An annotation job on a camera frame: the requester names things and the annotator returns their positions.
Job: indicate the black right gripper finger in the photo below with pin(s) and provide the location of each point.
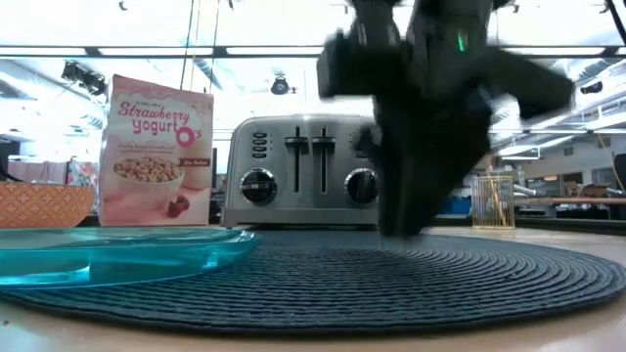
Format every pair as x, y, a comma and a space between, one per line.
452, 146
403, 171

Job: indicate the orange patterned bowl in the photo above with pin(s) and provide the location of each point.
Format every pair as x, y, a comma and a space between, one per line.
44, 205

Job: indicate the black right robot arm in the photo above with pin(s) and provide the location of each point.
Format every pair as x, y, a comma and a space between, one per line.
425, 12

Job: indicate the blue storage bin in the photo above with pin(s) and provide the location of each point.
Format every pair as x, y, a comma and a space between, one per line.
455, 205

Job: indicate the dark round woven placemat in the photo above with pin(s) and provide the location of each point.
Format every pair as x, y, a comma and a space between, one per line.
367, 283

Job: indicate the wooden workbench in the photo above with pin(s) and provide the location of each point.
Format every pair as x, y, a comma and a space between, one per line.
572, 200

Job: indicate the stainless steel four-slot toaster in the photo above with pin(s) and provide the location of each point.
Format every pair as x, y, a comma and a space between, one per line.
274, 146

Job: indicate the floral patterned cloth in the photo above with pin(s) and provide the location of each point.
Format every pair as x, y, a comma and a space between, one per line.
83, 173

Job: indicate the black ceiling spotlight cluster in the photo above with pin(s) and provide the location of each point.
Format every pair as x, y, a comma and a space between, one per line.
85, 78

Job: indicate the pink cloth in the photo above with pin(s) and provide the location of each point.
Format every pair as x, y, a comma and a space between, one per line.
39, 171

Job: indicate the black ceiling dome camera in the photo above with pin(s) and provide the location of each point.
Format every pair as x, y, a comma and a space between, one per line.
280, 86

